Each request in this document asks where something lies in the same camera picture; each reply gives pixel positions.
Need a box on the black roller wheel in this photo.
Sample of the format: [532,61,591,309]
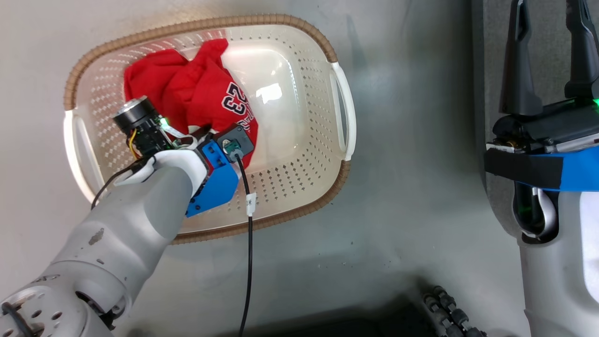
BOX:
[423,286,487,337]

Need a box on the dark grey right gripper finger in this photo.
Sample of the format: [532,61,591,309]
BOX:
[564,0,599,100]
[499,0,544,116]

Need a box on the red basketball jersey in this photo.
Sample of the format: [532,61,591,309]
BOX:
[124,38,259,169]

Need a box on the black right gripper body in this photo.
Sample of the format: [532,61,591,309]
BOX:
[487,96,599,155]

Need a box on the cream perforated laundry basket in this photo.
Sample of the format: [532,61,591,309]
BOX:
[63,14,357,245]

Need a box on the black camera cable white tag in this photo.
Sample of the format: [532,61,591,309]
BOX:
[237,154,256,337]

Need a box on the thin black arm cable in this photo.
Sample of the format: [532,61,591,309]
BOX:
[91,157,156,209]

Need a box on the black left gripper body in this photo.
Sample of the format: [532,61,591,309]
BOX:
[113,96,177,157]

